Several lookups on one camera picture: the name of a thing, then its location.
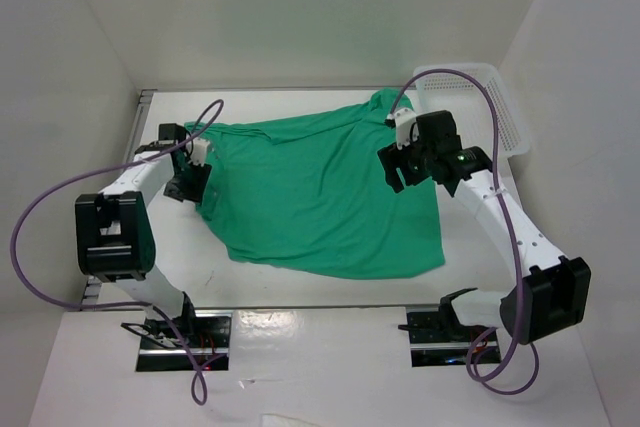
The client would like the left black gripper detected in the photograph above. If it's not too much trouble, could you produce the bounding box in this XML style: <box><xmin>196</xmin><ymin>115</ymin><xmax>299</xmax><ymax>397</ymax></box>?
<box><xmin>163</xmin><ymin>158</ymin><xmax>212</xmax><ymax>206</ymax></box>

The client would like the green tank top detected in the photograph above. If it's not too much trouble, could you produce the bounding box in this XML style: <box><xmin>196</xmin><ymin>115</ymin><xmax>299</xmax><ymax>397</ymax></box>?
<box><xmin>197</xmin><ymin>89</ymin><xmax>445</xmax><ymax>280</ymax></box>

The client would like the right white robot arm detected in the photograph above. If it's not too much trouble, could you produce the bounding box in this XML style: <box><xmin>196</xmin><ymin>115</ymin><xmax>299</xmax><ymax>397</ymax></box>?
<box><xmin>378</xmin><ymin>108</ymin><xmax>591</xmax><ymax>345</ymax></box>

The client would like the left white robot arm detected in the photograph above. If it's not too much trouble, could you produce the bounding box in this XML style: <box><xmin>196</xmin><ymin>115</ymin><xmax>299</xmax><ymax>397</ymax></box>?
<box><xmin>75</xmin><ymin>124</ymin><xmax>211</xmax><ymax>347</ymax></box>

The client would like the white plastic mesh basket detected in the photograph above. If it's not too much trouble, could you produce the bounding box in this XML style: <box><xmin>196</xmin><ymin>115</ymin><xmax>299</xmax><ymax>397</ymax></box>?
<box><xmin>414</xmin><ymin>62</ymin><xmax>530</xmax><ymax>158</ymax></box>

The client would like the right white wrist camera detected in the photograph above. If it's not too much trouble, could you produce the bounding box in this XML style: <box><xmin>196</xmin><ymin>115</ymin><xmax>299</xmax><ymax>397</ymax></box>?
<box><xmin>385</xmin><ymin>107</ymin><xmax>419</xmax><ymax>150</ymax></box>

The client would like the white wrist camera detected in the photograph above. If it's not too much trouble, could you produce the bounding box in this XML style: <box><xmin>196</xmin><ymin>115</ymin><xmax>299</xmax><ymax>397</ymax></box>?
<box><xmin>385</xmin><ymin>107</ymin><xmax>419</xmax><ymax>150</ymax></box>
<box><xmin>187</xmin><ymin>138</ymin><xmax>212</xmax><ymax>167</ymax></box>

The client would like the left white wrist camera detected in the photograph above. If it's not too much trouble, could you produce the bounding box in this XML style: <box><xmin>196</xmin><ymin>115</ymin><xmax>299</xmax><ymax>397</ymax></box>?
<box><xmin>187</xmin><ymin>138</ymin><xmax>212</xmax><ymax>167</ymax></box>

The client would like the aluminium table edge rail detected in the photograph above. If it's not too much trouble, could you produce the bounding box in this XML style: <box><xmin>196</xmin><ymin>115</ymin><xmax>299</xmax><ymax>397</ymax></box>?
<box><xmin>81</xmin><ymin>89</ymin><xmax>155</xmax><ymax>307</ymax></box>

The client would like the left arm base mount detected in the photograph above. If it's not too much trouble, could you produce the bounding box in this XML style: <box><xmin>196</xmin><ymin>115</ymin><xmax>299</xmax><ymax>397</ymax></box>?
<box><xmin>122</xmin><ymin>310</ymin><xmax>235</xmax><ymax>373</ymax></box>

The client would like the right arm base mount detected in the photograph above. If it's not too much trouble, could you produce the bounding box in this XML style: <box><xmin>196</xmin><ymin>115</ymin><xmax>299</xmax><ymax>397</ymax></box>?
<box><xmin>398</xmin><ymin>305</ymin><xmax>486</xmax><ymax>368</ymax></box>

